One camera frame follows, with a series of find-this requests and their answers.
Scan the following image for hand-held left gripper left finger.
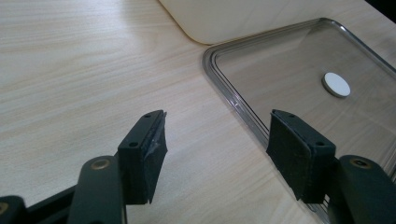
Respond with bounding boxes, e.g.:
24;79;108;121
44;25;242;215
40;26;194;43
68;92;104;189
117;109;169;206

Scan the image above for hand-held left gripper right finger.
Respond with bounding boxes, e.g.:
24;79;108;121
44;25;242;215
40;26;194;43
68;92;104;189
265;108;337;204

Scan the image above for white round disc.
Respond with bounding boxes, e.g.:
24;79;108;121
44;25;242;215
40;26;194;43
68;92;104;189
321;72;352;99

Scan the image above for cream rounded board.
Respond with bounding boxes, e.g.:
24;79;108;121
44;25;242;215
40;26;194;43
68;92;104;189
158;0;372;46

